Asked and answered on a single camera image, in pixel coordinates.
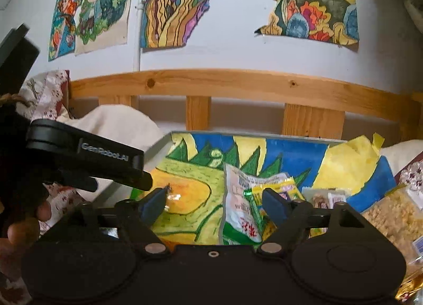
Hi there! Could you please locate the swirl sea wall drawing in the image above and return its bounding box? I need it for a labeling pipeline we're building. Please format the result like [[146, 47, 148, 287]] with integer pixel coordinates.
[[140, 0, 246, 50]]

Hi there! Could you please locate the person's left hand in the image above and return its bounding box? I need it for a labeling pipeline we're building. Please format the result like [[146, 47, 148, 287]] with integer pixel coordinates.
[[0, 199, 52, 250]]

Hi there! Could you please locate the floral satin blanket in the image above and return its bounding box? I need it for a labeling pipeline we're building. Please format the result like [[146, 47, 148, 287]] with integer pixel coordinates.
[[0, 69, 423, 296]]

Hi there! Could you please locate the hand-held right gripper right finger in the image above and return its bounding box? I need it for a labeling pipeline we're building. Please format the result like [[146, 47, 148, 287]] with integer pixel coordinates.
[[257, 188, 366, 256]]

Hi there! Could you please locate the clear bag of yellow crackers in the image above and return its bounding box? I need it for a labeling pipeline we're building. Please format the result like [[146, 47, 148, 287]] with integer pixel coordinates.
[[361, 184, 423, 273]]

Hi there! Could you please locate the yellow green cracker packet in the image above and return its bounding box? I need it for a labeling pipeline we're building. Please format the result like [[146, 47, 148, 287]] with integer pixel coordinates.
[[250, 177, 306, 237]]

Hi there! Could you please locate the clear bag of nut bars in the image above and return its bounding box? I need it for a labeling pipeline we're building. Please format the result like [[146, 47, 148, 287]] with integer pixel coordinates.
[[302, 187, 348, 210]]

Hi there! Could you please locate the blond child wall drawing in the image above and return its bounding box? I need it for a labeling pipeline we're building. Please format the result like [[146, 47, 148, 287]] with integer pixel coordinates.
[[74, 0, 139, 57]]

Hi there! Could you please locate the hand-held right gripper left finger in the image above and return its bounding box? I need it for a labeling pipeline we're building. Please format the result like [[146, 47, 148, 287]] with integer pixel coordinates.
[[70, 187, 171, 257]]

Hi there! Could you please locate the wooden bed headboard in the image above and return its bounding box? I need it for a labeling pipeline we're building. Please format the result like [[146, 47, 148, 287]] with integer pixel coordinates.
[[67, 68, 423, 141]]

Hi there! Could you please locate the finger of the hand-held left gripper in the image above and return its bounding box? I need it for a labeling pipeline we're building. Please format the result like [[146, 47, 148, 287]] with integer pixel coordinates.
[[109, 169, 153, 192], [62, 173, 99, 193]]

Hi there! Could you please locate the grey metal tray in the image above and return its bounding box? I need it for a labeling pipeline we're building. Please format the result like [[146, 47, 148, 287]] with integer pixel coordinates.
[[96, 130, 398, 250]]

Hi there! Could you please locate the landscape wall drawing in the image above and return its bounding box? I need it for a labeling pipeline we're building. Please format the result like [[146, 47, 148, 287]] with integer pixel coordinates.
[[246, 0, 361, 52]]

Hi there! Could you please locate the blue mermaid wall drawing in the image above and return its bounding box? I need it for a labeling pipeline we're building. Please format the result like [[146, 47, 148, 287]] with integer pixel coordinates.
[[48, 0, 84, 62]]

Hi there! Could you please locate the white green snack packet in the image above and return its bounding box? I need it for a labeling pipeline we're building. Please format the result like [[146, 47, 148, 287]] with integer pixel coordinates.
[[219, 163, 289, 247]]

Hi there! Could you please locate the white wall pipe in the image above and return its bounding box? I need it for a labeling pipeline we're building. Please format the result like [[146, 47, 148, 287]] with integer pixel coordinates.
[[134, 0, 143, 72]]

